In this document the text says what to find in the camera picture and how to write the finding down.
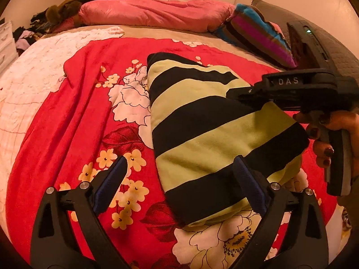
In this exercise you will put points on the brown fur-trimmed coat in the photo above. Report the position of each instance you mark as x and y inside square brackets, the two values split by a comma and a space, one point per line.
[57, 10]

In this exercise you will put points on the red floral blanket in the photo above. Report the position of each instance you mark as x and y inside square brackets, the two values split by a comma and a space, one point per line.
[70, 117]

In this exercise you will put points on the colourful striped pillow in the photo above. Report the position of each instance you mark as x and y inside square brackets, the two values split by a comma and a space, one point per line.
[258, 33]

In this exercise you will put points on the person's right hand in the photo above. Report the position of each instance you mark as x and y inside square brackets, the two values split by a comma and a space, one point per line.
[346, 120]

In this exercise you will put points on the white dresser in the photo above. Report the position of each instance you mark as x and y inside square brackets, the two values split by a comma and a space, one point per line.
[6, 44]

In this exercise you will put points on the black green striped sweater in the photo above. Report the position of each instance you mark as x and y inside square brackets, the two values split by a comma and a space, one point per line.
[196, 134]

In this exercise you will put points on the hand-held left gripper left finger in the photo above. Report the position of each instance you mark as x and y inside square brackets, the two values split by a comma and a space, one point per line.
[110, 182]

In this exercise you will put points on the pile of mixed clothes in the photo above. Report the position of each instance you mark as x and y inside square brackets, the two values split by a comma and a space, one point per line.
[26, 33]

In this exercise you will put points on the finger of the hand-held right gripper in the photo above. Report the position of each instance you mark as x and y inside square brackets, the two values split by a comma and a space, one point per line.
[244, 93]

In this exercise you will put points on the peach white fluffy blanket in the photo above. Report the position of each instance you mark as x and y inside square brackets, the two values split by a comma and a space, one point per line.
[28, 75]

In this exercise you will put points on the tan bed sheet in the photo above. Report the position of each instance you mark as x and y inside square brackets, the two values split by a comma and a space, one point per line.
[157, 33]

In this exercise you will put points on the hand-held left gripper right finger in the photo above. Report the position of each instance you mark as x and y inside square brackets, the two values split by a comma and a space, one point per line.
[249, 182]

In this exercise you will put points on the pink duvet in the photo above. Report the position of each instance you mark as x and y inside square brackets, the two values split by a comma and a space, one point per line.
[157, 12]

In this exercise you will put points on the grey quilted headboard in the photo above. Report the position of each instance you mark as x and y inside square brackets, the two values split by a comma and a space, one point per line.
[343, 58]

